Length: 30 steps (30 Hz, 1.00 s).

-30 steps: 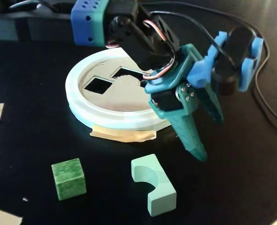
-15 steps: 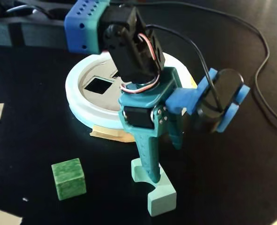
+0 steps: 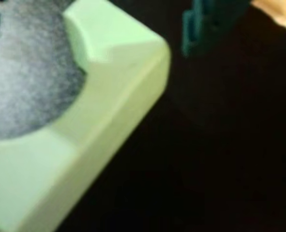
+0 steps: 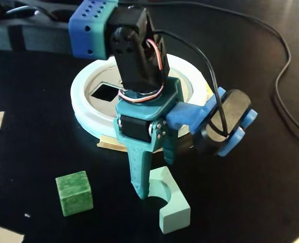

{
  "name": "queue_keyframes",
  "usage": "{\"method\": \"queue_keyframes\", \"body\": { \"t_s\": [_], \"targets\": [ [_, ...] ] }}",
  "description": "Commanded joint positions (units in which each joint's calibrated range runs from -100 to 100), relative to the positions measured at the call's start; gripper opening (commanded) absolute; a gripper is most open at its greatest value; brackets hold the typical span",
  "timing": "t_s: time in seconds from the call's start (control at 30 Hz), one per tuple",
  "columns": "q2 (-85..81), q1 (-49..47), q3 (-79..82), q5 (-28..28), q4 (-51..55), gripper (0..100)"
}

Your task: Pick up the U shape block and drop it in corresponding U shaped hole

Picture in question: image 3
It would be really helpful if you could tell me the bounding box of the light green U shaped block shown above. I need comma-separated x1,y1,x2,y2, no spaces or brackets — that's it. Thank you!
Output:
0,0,171,232

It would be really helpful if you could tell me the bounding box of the tan masking tape piece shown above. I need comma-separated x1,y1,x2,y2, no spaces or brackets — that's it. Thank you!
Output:
250,0,286,31

